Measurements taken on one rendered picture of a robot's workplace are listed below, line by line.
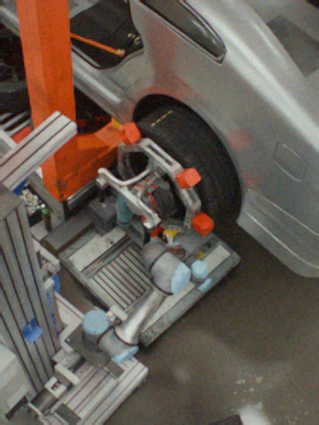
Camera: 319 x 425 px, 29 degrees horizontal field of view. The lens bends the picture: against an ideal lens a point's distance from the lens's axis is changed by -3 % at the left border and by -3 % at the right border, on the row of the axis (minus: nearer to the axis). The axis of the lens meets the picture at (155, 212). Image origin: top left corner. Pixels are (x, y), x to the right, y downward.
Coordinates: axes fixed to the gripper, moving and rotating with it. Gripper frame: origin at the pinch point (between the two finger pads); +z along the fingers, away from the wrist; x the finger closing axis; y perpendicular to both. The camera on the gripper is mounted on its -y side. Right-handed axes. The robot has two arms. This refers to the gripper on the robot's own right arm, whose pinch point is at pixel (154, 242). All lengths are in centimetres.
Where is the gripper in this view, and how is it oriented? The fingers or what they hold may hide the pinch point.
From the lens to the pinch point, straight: 317.5
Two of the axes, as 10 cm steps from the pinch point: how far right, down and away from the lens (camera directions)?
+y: 0.5, -5.2, -8.5
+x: -6.9, 6.0, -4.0
